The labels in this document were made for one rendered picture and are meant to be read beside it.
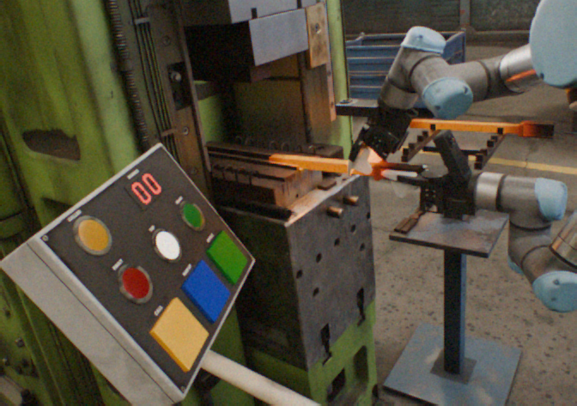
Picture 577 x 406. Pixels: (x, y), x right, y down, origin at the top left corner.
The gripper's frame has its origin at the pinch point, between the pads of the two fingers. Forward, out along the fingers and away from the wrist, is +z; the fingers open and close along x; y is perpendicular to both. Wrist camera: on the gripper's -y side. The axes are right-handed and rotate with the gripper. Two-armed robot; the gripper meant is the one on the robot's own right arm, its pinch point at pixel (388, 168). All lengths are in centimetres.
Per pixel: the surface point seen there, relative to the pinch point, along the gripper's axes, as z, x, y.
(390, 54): 181, 350, 41
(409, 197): 85, 182, 102
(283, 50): 23.9, -1.6, -27.0
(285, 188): 24.4, -7.8, 5.1
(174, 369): -3, -66, 2
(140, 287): 4, -64, -7
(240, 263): 7.6, -41.9, 2.6
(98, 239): 8, -65, -15
